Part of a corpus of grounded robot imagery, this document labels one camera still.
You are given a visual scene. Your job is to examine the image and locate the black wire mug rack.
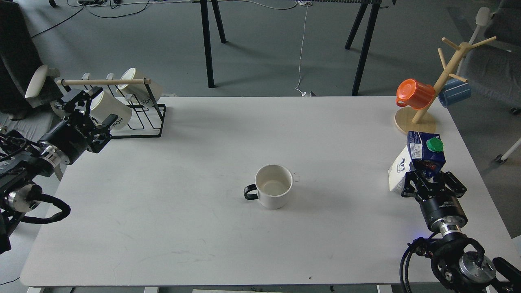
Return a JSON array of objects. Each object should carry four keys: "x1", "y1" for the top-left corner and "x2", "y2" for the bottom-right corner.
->
[{"x1": 56, "y1": 73, "x2": 166, "y2": 139}]

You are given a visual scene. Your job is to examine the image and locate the black trestle table legs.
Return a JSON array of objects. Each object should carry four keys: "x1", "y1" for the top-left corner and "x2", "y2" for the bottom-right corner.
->
[{"x1": 200, "y1": 0, "x2": 398, "y2": 95}]

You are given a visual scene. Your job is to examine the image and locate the grey office chair left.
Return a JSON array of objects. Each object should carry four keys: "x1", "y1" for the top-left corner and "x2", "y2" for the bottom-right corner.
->
[{"x1": 0, "y1": 0, "x2": 63, "y2": 139}]

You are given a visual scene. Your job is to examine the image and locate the orange plastic cup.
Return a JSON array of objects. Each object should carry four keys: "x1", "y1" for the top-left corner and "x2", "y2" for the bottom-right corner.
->
[{"x1": 396, "y1": 79, "x2": 436, "y2": 111}]

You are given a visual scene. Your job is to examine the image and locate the blue white milk carton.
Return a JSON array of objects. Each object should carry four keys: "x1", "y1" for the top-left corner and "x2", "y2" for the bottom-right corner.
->
[{"x1": 388, "y1": 131, "x2": 445, "y2": 193}]

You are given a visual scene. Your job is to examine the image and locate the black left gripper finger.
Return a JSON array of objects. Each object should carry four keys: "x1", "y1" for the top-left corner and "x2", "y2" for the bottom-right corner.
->
[
  {"x1": 54, "y1": 87, "x2": 103, "y2": 116},
  {"x1": 96, "y1": 114, "x2": 119, "y2": 137}
]

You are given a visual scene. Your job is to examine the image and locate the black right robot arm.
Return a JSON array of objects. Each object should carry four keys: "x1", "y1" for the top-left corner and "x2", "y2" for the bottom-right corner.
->
[{"x1": 399, "y1": 171, "x2": 521, "y2": 293}]

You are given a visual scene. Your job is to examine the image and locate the cream mug front on rack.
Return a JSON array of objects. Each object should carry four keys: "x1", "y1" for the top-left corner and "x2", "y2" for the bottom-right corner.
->
[{"x1": 90, "y1": 91, "x2": 132, "y2": 130}]

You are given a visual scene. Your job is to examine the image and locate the white power cable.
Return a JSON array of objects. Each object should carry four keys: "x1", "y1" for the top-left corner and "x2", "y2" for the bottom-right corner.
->
[{"x1": 228, "y1": 0, "x2": 313, "y2": 97}]

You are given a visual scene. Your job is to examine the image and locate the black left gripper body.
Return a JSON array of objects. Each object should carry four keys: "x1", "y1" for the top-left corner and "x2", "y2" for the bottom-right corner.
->
[{"x1": 37, "y1": 113, "x2": 112, "y2": 165}]

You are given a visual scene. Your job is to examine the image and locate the black floor cables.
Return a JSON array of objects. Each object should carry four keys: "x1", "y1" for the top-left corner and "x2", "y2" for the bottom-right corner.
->
[{"x1": 31, "y1": 0, "x2": 204, "y2": 40}]

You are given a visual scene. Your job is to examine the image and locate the cream mug on rack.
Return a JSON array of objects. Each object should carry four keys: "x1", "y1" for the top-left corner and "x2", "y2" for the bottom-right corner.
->
[
  {"x1": 90, "y1": 91, "x2": 132, "y2": 130},
  {"x1": 117, "y1": 68, "x2": 164, "y2": 108}
]

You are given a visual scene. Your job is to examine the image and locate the white mug black handle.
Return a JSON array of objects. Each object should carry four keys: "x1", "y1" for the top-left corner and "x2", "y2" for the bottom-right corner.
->
[{"x1": 243, "y1": 164, "x2": 293, "y2": 210}]

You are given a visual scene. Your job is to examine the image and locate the wooden mug tree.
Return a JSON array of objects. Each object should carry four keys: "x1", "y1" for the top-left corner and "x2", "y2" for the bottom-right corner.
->
[{"x1": 394, "y1": 36, "x2": 497, "y2": 134}]

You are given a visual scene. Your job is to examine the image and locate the cream mug rear on rack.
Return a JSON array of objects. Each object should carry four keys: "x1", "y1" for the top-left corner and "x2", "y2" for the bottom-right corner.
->
[{"x1": 117, "y1": 68, "x2": 164, "y2": 108}]

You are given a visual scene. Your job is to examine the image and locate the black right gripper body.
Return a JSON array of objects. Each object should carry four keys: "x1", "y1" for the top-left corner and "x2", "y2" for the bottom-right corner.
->
[{"x1": 415, "y1": 177, "x2": 468, "y2": 235}]

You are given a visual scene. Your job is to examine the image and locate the blue plastic cup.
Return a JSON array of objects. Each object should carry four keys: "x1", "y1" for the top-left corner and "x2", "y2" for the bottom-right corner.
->
[{"x1": 438, "y1": 79, "x2": 471, "y2": 108}]

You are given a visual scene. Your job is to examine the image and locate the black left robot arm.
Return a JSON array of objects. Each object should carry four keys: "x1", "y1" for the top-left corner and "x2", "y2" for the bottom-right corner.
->
[{"x1": 0, "y1": 87, "x2": 117, "y2": 253}]

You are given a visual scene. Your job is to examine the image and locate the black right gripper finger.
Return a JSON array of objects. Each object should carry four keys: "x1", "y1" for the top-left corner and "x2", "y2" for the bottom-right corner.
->
[
  {"x1": 443, "y1": 171, "x2": 467, "y2": 198},
  {"x1": 401, "y1": 171, "x2": 418, "y2": 199}
]

